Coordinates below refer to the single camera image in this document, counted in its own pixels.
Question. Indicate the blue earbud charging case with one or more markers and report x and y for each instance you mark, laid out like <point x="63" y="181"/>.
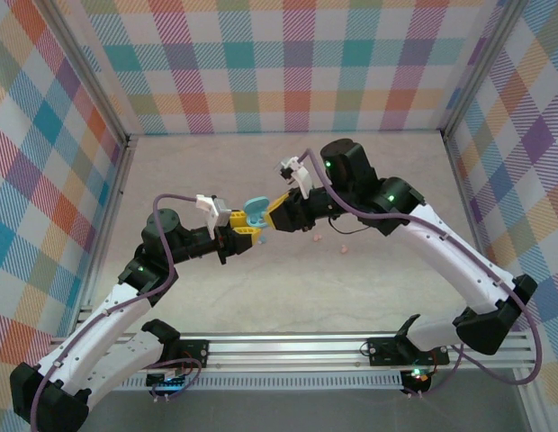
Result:
<point x="256" y="204"/>

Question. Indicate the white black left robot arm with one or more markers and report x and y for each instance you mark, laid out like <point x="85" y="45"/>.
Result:
<point x="99" y="324"/>

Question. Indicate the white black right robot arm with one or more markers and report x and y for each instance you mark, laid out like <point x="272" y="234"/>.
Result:
<point x="459" y="256"/>

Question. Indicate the aluminium side rail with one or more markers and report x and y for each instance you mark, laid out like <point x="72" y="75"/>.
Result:
<point x="112" y="216"/>
<point x="463" y="198"/>

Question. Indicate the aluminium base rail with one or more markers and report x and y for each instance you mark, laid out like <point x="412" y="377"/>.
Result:
<point x="283" y="348"/>

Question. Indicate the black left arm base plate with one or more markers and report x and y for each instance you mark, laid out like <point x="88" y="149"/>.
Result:
<point x="195" y="351"/>

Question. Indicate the aluminium corner post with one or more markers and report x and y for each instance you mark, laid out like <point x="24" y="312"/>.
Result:
<point x="481" y="72"/>
<point x="85" y="72"/>

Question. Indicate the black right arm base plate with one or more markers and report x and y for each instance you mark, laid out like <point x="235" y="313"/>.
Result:
<point x="382" y="353"/>

